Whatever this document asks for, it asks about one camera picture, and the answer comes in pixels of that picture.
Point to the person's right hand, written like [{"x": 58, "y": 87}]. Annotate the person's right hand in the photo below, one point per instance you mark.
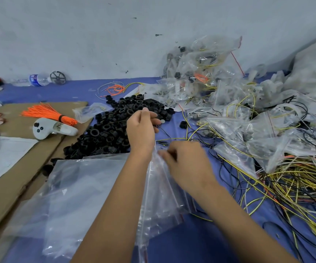
[{"x": 188, "y": 164}]

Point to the person's left hand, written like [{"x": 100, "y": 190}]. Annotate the person's left hand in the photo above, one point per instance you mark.
[{"x": 140, "y": 132}]

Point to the person's left fingers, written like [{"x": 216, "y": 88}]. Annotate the person's left fingers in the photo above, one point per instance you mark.
[{"x": 151, "y": 115}]

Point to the person's right fingers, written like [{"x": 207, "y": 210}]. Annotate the person's right fingers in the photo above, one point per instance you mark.
[{"x": 168, "y": 156}]

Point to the clear zip bag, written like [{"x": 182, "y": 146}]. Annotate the clear zip bag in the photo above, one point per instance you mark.
[{"x": 160, "y": 199}]

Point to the person's left forearm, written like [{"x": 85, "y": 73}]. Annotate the person's left forearm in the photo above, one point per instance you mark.
[{"x": 116, "y": 210}]

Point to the person's right forearm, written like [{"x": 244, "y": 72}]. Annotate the person's right forearm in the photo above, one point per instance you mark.
[{"x": 237, "y": 227}]

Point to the pile of black rubber rings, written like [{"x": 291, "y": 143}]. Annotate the pile of black rubber rings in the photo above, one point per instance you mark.
[{"x": 111, "y": 128}]

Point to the small clear bag with parts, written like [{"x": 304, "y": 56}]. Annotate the small clear bag with parts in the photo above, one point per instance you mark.
[{"x": 88, "y": 111}]

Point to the heap of filled clear bags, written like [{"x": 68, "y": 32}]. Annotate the heap of filled clear bags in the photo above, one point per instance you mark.
[{"x": 229, "y": 101}]

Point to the blue table cloth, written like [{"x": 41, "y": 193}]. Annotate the blue table cloth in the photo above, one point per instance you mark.
[{"x": 207, "y": 238}]

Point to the black spoked wheel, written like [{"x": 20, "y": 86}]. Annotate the black spoked wheel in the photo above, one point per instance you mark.
[{"x": 57, "y": 77}]

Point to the stack of empty clear bags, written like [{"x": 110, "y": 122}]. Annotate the stack of empty clear bags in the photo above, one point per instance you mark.
[{"x": 75, "y": 199}]

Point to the white handheld controller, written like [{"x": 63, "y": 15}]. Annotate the white handheld controller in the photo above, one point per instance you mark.
[{"x": 48, "y": 128}]

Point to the clear plastic water bottle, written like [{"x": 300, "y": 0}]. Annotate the clear plastic water bottle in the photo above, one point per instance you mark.
[{"x": 34, "y": 79}]

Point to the brown cardboard sheet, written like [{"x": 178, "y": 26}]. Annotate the brown cardboard sheet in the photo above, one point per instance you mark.
[{"x": 15, "y": 167}]

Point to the white plastic sheeting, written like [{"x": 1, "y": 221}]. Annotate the white plastic sheeting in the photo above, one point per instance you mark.
[{"x": 314, "y": 65}]

